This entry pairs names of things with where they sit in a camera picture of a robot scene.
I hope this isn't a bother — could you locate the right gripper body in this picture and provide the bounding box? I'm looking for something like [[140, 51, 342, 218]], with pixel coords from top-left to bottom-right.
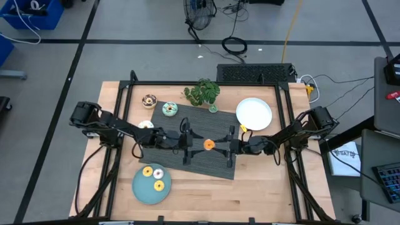
[[227, 124, 251, 169]]

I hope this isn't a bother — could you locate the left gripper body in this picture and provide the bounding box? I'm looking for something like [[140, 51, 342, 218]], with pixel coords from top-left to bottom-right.
[[170, 127, 194, 166]]

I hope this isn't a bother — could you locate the grey woven placemat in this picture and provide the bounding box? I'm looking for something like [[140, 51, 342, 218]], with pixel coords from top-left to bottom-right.
[[138, 100, 242, 181]]

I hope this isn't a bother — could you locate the large mint iced donut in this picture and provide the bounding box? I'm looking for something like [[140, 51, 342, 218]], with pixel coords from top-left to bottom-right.
[[161, 101, 179, 118]]

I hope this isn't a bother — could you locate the large chocolate iced donut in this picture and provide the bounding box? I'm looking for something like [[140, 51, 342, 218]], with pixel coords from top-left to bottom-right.
[[141, 93, 158, 109]]

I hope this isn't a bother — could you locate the white round plate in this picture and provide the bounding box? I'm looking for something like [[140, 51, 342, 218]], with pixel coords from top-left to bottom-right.
[[235, 97, 273, 131]]

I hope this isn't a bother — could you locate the green plant in white pot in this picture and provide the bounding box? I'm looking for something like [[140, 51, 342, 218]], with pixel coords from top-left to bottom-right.
[[182, 77, 221, 108]]

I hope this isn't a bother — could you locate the teal round plate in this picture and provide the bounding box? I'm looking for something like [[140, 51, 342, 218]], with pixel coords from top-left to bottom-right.
[[131, 162, 173, 206]]

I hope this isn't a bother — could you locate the black vented equipment case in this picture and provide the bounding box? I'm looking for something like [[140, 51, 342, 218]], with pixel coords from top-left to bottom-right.
[[216, 62, 298, 84]]

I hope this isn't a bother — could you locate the yellow power connector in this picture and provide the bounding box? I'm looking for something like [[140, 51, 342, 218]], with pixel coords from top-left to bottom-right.
[[304, 84, 315, 101]]

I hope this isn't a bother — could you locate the white printed booklet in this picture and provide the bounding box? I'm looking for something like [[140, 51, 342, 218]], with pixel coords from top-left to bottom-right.
[[326, 141, 362, 178]]

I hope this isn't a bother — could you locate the black floor fan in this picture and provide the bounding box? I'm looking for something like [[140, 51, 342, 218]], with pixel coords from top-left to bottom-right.
[[182, 0, 218, 44]]

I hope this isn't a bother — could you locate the grey desk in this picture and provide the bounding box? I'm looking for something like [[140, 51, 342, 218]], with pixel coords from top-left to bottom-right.
[[373, 56, 400, 141], [359, 128, 400, 214]]

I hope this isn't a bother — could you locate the black floor box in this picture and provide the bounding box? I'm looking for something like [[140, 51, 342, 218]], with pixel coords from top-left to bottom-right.
[[248, 0, 286, 6]]

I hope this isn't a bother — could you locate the black computer keyboard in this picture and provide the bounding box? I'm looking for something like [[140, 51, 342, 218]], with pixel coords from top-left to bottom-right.
[[371, 161, 400, 204]]

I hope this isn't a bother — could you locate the red flat item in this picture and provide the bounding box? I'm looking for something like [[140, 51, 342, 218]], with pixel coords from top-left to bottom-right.
[[385, 90, 400, 103]]

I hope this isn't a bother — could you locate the black desk device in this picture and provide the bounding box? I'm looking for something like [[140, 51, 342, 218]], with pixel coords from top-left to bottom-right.
[[383, 53, 400, 87]]

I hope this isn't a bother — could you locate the blue plastic bin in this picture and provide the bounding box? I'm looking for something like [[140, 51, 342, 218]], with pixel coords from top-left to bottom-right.
[[0, 33, 15, 68], [0, 0, 65, 31]]

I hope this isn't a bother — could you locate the black chair base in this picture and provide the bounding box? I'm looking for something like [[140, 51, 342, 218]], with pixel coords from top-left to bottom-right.
[[0, 96, 13, 119]]

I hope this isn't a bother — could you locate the grey stand foot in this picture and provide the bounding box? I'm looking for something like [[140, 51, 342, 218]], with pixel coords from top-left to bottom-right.
[[0, 69, 28, 81]]

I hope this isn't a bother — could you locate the black metal table frame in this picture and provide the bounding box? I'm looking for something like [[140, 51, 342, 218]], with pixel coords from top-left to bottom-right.
[[68, 70, 337, 225]]

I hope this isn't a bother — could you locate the black cable with coil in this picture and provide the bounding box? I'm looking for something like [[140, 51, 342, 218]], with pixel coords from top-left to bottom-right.
[[220, 0, 250, 65]]

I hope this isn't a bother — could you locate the white looped cable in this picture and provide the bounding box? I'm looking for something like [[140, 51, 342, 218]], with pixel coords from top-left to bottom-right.
[[296, 74, 321, 104]]

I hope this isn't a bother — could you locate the yellow hanging cable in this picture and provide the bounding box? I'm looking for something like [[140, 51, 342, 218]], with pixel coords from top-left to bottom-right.
[[281, 0, 304, 64]]

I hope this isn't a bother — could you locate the white floor cable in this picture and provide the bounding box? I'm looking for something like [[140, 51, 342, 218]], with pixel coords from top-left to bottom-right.
[[0, 0, 43, 46]]

